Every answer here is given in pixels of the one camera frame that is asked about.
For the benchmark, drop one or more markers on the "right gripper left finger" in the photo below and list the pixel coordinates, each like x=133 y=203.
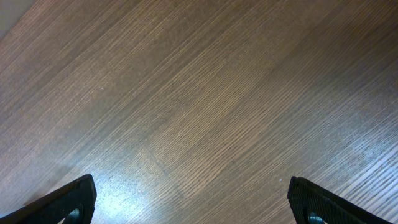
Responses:
x=72 y=203

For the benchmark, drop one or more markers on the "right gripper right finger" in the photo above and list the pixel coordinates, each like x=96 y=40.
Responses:
x=311 y=203

